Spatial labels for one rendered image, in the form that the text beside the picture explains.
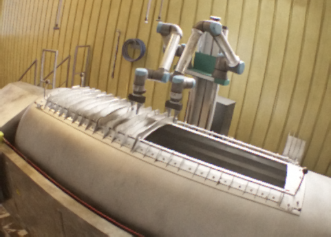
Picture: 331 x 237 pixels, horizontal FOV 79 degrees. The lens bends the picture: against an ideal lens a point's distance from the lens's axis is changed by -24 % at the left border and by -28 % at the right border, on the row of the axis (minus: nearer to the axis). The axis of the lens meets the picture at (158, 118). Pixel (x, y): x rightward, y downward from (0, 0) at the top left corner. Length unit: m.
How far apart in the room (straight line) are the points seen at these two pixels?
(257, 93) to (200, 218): 2.59
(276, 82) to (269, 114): 0.49
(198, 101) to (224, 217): 1.94
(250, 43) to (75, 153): 2.82
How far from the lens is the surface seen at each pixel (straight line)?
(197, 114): 3.19
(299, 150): 3.87
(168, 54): 2.19
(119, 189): 1.68
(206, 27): 2.24
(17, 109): 2.84
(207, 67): 2.96
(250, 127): 3.89
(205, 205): 1.51
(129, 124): 1.92
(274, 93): 3.75
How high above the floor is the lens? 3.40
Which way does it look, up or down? 20 degrees down
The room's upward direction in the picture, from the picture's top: 9 degrees clockwise
